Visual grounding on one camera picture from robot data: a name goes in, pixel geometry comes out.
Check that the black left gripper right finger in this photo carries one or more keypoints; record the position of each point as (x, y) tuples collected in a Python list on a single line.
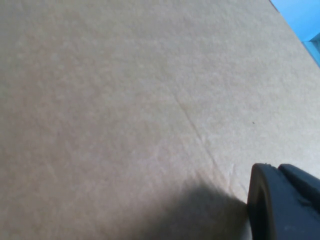
[(305, 190)]

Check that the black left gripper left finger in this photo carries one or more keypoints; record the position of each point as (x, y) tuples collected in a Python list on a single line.
[(270, 215)]

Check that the cardboard drawer with wide window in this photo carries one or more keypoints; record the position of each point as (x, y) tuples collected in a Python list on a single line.
[(100, 100)]

